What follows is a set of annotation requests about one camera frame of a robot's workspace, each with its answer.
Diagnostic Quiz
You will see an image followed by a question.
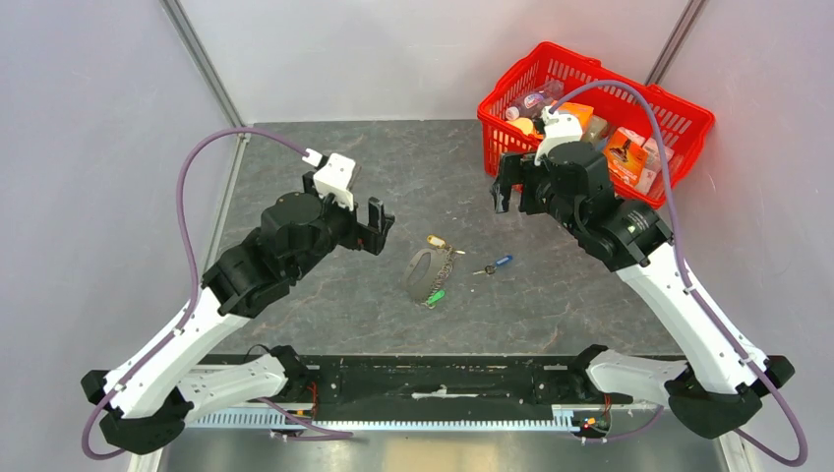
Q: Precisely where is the orange white product box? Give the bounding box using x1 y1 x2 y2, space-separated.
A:
602 127 648 187

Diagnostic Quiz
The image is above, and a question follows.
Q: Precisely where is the clear plastic bottle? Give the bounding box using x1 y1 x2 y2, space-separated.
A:
503 80 565 121

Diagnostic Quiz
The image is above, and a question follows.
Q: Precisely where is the round yellow lid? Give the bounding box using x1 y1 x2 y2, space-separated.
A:
507 117 537 137

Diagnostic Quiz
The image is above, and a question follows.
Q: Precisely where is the aluminium frame post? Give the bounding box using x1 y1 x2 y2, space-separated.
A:
644 0 708 86
158 0 244 127

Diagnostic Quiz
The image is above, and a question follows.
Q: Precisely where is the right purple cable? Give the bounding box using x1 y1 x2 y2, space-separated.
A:
551 80 809 468

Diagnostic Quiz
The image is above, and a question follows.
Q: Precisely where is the white small box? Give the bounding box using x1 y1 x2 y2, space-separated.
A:
635 138 662 195

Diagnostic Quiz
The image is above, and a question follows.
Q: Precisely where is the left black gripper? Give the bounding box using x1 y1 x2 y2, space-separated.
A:
290 172 395 281

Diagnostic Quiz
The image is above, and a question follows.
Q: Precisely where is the right aluminium frame post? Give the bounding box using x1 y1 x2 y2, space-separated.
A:
644 0 708 86

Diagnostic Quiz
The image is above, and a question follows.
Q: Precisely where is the blue tagged key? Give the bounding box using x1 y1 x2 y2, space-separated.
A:
473 255 513 275

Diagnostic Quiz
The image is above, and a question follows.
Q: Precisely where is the left aluminium frame post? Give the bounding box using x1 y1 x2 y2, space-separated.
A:
158 0 244 127

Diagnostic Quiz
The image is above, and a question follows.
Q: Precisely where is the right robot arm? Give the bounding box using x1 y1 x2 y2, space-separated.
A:
491 142 795 439

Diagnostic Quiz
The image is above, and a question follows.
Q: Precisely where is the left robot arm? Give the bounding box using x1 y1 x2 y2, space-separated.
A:
82 173 395 454

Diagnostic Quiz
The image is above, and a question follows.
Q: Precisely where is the orange cardboard box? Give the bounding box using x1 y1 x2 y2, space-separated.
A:
555 102 594 141

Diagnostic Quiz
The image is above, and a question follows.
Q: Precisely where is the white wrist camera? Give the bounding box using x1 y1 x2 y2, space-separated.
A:
302 148 361 210
534 107 583 166

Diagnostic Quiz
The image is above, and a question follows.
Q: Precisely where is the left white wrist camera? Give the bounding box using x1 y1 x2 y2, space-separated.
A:
302 148 361 210

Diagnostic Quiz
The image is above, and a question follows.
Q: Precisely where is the yellow tagged key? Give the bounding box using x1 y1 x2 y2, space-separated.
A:
426 234 465 255

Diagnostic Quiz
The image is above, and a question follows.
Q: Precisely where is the red plastic shopping basket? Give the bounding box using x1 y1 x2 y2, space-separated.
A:
476 41 716 210

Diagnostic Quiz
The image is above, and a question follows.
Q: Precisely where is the slotted cable duct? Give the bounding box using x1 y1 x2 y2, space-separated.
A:
189 405 602 434

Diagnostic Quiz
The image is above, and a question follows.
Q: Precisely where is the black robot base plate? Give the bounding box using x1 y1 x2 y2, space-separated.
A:
271 355 633 421

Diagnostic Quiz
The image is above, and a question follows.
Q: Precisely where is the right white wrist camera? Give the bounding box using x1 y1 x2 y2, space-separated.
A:
534 107 583 166

